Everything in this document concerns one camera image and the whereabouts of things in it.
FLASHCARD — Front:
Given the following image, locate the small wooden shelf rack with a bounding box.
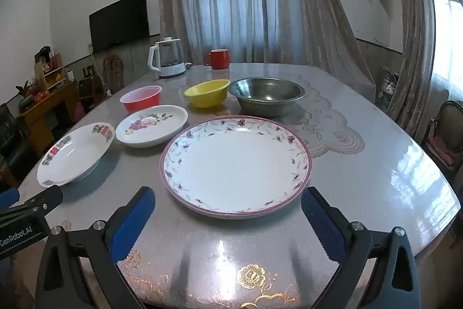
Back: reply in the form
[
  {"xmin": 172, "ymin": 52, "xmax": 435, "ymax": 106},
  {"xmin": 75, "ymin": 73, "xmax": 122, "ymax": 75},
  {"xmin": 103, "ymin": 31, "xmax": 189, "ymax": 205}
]
[{"xmin": 34, "ymin": 54, "xmax": 67, "ymax": 89}]

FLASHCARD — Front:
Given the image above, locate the lace table mat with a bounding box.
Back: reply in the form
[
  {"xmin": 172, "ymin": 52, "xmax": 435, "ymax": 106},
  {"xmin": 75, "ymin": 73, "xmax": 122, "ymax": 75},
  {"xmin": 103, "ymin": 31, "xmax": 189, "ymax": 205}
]
[{"xmin": 213, "ymin": 72, "xmax": 365, "ymax": 159}]

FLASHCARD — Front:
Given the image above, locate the large pink-rimmed floral plate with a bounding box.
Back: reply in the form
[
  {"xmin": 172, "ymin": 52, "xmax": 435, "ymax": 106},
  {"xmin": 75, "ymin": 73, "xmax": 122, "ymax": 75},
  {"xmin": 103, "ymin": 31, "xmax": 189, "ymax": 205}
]
[{"xmin": 160, "ymin": 116, "xmax": 312, "ymax": 219}]

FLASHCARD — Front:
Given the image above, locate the wooden cabinet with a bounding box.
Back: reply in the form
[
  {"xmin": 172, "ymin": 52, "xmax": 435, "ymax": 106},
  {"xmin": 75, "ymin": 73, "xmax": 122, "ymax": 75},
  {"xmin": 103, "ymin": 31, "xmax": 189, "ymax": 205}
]
[{"xmin": 16, "ymin": 79, "xmax": 80, "ymax": 158}]

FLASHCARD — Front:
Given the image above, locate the red plastic bowl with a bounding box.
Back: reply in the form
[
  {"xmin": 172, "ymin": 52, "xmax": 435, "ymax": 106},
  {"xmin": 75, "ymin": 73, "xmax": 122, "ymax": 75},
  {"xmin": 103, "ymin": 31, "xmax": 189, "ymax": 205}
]
[{"xmin": 120, "ymin": 85, "xmax": 163, "ymax": 113}]

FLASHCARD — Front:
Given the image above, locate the bright window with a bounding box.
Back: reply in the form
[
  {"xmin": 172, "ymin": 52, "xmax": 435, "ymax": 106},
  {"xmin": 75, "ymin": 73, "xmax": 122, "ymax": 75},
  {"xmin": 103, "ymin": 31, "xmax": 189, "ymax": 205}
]
[{"xmin": 432, "ymin": 0, "xmax": 463, "ymax": 103}]

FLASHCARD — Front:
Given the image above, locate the yellow bowl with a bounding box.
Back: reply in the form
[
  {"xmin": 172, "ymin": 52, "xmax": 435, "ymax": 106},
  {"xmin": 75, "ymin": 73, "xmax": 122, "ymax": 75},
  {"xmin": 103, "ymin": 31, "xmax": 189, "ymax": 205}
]
[{"xmin": 184, "ymin": 79, "xmax": 231, "ymax": 109}]

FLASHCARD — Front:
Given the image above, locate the dark round-backed chair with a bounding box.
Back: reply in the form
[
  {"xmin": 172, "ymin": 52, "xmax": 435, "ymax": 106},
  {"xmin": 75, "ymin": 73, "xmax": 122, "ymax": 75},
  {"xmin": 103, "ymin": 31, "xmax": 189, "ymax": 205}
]
[{"xmin": 421, "ymin": 101, "xmax": 463, "ymax": 179}]

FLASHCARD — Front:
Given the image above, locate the black wall television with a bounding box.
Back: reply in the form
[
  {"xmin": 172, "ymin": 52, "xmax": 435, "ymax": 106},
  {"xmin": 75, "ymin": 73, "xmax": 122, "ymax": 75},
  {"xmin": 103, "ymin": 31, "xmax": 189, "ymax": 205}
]
[{"xmin": 89, "ymin": 0, "xmax": 150, "ymax": 54}]

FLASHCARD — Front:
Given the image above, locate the black sofa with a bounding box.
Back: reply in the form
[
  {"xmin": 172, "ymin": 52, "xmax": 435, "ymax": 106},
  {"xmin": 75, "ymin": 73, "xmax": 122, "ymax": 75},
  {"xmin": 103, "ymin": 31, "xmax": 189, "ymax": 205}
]
[{"xmin": 0, "ymin": 103, "xmax": 35, "ymax": 187}]

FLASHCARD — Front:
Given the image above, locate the narrow beige curtain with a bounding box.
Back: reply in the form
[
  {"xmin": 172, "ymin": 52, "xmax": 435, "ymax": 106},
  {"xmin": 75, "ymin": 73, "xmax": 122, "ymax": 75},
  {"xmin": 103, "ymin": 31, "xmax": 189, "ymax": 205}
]
[{"xmin": 383, "ymin": 0, "xmax": 449, "ymax": 138}]

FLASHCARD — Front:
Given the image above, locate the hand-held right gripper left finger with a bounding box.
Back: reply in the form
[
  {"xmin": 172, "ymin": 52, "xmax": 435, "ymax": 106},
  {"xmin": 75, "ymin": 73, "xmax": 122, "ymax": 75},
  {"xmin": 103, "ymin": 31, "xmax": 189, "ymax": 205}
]
[{"xmin": 34, "ymin": 186, "xmax": 156, "ymax": 309}]

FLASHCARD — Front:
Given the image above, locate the patterned bag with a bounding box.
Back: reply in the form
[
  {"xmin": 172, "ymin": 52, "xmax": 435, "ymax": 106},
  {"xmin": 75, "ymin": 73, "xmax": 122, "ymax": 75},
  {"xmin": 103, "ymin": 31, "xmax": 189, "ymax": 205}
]
[{"xmin": 376, "ymin": 66, "xmax": 400, "ymax": 107}]

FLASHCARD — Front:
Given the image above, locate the stainless steel bowl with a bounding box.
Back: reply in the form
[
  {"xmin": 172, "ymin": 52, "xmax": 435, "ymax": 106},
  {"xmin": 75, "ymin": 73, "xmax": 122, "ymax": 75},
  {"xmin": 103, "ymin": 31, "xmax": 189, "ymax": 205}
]
[{"xmin": 227, "ymin": 77, "xmax": 305, "ymax": 118}]

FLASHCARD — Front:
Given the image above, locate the white plate with red print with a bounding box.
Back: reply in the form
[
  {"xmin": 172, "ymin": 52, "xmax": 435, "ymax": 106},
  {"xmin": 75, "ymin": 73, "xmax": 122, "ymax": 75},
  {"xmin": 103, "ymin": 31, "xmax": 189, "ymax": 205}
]
[{"xmin": 36, "ymin": 122, "xmax": 115, "ymax": 189}]

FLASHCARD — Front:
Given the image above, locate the red mug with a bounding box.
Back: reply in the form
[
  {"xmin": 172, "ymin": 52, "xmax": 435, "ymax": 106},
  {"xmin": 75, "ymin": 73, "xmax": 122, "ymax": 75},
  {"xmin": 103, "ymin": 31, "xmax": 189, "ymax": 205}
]
[{"xmin": 203, "ymin": 49, "xmax": 231, "ymax": 70}]

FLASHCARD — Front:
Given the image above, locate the pink chair cushion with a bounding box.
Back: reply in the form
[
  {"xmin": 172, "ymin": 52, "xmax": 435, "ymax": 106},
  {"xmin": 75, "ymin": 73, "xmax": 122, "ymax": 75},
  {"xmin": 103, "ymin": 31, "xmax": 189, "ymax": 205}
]
[{"xmin": 429, "ymin": 135, "xmax": 454, "ymax": 165}]

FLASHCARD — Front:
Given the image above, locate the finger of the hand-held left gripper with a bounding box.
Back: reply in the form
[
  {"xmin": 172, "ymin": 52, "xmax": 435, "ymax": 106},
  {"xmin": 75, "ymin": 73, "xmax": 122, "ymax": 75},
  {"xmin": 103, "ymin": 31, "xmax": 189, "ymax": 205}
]
[
  {"xmin": 0, "ymin": 185, "xmax": 64, "ymax": 221},
  {"xmin": 0, "ymin": 188, "xmax": 21, "ymax": 209}
]

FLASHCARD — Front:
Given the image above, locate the white plate with flower centre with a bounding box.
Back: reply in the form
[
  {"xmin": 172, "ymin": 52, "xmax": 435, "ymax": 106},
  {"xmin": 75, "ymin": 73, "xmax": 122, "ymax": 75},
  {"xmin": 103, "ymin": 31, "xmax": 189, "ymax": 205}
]
[{"xmin": 115, "ymin": 105, "xmax": 189, "ymax": 148}]

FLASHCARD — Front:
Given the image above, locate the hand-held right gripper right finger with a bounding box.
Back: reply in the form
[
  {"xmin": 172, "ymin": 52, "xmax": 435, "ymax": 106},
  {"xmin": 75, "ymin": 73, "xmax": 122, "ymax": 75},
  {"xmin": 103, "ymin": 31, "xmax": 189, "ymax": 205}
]
[{"xmin": 301, "ymin": 187, "xmax": 422, "ymax": 309}]

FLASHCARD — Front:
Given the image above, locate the white electric kettle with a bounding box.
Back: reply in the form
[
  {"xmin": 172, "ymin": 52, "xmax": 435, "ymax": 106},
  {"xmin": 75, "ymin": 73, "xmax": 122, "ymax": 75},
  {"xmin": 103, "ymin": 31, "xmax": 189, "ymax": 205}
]
[{"xmin": 147, "ymin": 37, "xmax": 187, "ymax": 78}]

